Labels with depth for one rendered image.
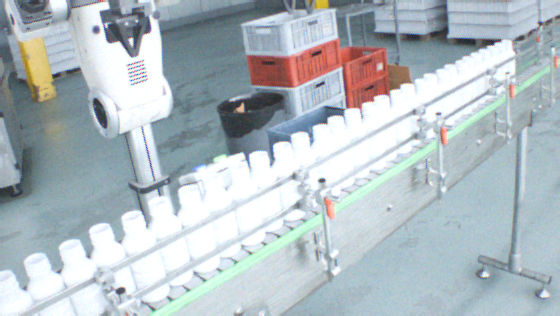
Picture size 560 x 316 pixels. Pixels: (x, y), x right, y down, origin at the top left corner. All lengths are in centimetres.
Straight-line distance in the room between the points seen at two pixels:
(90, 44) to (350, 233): 84
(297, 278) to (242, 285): 16
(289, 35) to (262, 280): 256
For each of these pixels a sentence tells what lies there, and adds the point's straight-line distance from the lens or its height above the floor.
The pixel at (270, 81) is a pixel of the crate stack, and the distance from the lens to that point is 366.
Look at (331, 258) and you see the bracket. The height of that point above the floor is 93.
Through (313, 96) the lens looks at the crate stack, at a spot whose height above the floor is 55.
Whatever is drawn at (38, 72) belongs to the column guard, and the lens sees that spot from 862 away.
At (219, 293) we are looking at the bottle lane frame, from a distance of 101.
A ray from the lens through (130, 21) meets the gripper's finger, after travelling 100.
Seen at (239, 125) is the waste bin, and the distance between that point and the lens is 329.
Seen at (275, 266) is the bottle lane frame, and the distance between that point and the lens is 108.
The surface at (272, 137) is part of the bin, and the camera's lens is 186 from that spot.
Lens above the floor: 154
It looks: 21 degrees down
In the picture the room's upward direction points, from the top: 9 degrees counter-clockwise
